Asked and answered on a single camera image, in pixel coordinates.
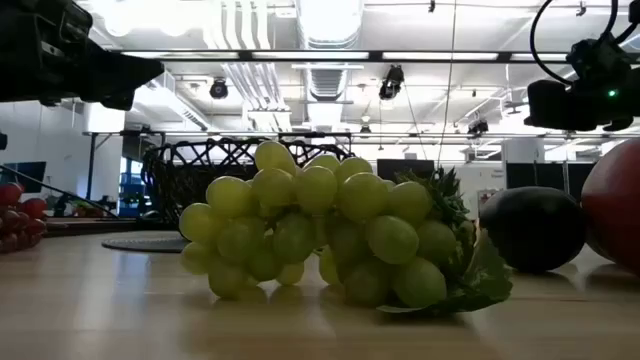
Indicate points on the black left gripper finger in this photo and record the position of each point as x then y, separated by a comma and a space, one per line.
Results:
125, 80

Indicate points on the dark avocado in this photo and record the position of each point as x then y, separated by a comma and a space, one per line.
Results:
532, 230

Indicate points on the red grape bunch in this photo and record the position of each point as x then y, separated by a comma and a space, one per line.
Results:
20, 220

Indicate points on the green grape bunch with leaf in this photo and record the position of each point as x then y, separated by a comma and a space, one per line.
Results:
320, 225

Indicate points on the black partition panels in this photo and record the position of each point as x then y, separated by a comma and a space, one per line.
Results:
550, 175

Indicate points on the black ceiling spot lamp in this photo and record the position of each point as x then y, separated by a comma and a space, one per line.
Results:
218, 89
477, 127
391, 82

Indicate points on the blue cabinet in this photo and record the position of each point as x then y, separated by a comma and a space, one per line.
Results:
131, 192

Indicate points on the large red fruit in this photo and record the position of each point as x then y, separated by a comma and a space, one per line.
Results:
617, 205

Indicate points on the white shelf with red bins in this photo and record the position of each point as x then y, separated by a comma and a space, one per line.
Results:
485, 197

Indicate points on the monitor with blue screen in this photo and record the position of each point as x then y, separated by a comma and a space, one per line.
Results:
25, 175

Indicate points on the potted green plant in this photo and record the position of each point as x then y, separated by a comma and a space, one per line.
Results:
446, 181

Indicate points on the round grey placemat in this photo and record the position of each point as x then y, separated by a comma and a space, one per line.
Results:
150, 244

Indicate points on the black computer monitor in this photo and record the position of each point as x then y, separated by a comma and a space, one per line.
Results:
405, 169

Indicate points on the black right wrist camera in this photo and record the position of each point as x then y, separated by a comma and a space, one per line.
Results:
597, 60

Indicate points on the black frame post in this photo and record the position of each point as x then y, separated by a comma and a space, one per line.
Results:
92, 170

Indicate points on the black overhead rail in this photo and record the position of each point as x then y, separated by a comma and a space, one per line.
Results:
310, 56

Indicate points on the silver ceiling air duct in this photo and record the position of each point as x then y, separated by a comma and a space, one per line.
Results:
327, 80

